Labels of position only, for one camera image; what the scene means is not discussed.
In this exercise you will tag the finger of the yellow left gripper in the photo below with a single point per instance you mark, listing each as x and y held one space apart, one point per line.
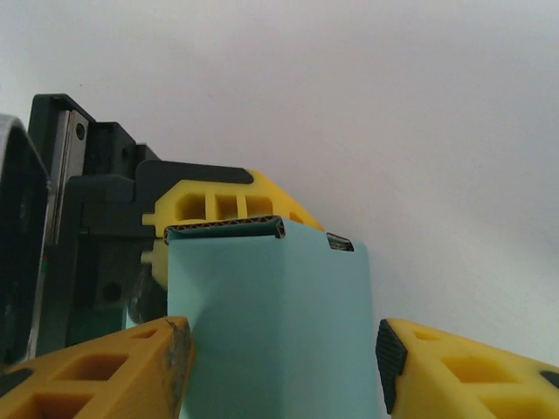
196 205
153 266

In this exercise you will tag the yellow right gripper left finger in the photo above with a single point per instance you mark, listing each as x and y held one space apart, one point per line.
96 375

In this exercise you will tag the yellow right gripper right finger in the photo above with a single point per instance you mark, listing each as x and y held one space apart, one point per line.
463 375

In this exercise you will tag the teal paper box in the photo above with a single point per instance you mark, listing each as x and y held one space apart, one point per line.
271 327

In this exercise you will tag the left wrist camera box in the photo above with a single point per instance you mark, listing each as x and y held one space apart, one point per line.
22 240

